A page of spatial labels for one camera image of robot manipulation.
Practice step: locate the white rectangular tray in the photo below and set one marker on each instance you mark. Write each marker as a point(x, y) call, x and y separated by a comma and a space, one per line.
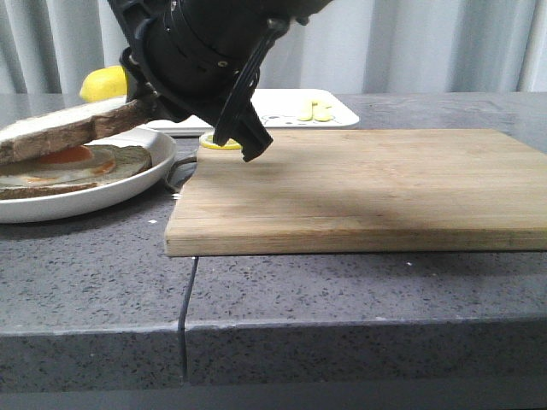
point(277, 108)

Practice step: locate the wooden cutting board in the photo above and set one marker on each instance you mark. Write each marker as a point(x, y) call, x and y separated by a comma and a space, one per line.
point(364, 190)

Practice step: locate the fried egg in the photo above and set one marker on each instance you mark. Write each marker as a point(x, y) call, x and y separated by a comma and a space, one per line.
point(82, 163)

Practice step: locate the metal cutting board handle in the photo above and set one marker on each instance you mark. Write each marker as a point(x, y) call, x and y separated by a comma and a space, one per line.
point(179, 173)

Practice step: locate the front yellow lemon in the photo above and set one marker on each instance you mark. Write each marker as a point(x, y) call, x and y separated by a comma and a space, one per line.
point(103, 84)

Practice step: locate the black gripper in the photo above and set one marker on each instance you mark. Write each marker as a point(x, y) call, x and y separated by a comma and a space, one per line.
point(203, 58)

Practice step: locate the grey curtain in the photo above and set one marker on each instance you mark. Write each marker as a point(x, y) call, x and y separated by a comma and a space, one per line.
point(350, 47)

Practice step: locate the pale yellow plastic fork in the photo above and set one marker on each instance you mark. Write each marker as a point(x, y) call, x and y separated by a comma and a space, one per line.
point(306, 111)

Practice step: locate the lemon slice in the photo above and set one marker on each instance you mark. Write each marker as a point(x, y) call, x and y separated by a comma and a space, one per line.
point(206, 140)

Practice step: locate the pale yellow plastic spoon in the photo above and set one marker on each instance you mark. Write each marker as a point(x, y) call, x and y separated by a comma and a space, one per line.
point(321, 111)

